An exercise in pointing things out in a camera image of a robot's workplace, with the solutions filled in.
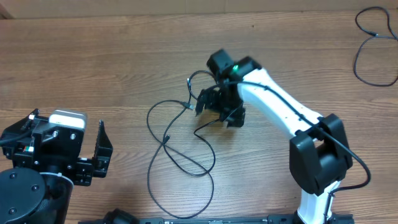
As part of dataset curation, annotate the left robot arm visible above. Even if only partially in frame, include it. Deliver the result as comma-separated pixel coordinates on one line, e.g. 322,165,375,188
1,109,113,223

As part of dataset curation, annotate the thick black usb cable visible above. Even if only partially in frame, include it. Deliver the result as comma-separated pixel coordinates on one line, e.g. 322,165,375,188
353,6,398,88

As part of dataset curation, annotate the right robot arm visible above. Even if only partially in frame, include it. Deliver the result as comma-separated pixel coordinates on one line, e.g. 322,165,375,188
196,49,354,223

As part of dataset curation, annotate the long black usb cable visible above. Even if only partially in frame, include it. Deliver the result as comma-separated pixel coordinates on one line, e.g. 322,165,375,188
146,99,216,220

